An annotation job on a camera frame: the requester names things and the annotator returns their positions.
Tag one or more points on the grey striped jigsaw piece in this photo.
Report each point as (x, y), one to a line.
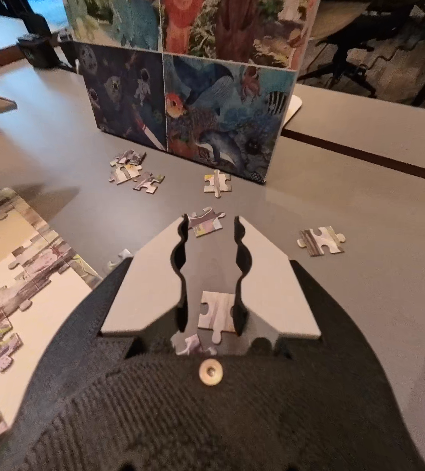
(321, 241)

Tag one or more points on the purple yellow jigsaw piece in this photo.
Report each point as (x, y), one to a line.
(207, 224)

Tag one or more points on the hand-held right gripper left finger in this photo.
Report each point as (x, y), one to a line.
(142, 294)

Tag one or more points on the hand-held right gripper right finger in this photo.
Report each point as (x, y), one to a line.
(275, 294)

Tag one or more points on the illustrated puzzle box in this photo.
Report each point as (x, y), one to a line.
(216, 110)

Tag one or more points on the partly assembled jigsaw puzzle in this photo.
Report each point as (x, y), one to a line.
(32, 312)

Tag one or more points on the pale board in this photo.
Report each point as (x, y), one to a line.
(293, 108)

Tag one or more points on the black container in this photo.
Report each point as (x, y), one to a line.
(37, 51)

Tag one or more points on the black office chair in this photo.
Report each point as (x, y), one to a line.
(335, 59)

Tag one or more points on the purple white jigsaw piece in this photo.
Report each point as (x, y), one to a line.
(190, 346)

